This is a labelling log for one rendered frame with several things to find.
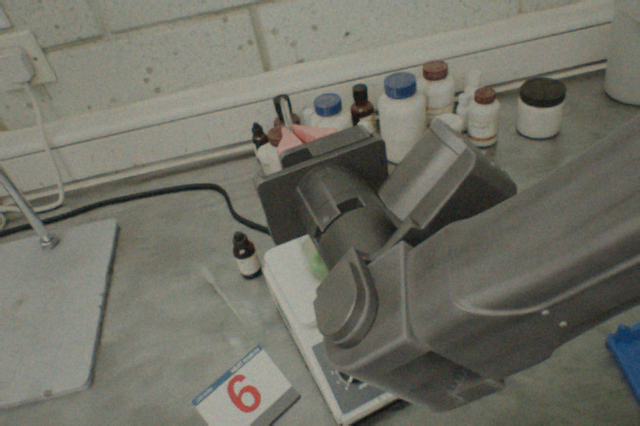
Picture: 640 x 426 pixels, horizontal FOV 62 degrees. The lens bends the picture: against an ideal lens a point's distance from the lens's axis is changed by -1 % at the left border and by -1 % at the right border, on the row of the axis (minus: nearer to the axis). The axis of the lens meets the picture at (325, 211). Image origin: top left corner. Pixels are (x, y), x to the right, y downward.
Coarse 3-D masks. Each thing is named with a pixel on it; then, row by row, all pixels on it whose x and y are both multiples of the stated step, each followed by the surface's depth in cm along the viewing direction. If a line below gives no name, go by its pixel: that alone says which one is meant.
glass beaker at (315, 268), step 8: (296, 240) 54; (304, 240) 52; (304, 248) 53; (312, 248) 53; (304, 256) 54; (312, 256) 54; (304, 264) 56; (312, 264) 55; (320, 264) 54; (312, 272) 56; (320, 272) 55; (328, 272) 55; (312, 280) 57; (320, 280) 56
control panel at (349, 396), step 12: (312, 348) 54; (324, 360) 54; (324, 372) 53; (336, 372) 53; (336, 384) 53; (348, 384) 53; (360, 384) 53; (336, 396) 52; (348, 396) 52; (360, 396) 53; (372, 396) 53; (348, 408) 52
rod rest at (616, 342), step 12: (636, 324) 54; (612, 336) 56; (624, 336) 54; (636, 336) 54; (612, 348) 55; (624, 348) 55; (636, 348) 54; (624, 360) 54; (636, 360) 53; (624, 372) 53; (636, 372) 52; (636, 384) 52; (636, 396) 51
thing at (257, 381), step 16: (256, 368) 57; (272, 368) 58; (224, 384) 56; (240, 384) 56; (256, 384) 57; (272, 384) 57; (208, 400) 55; (224, 400) 55; (240, 400) 56; (256, 400) 56; (208, 416) 54; (224, 416) 55; (240, 416) 55
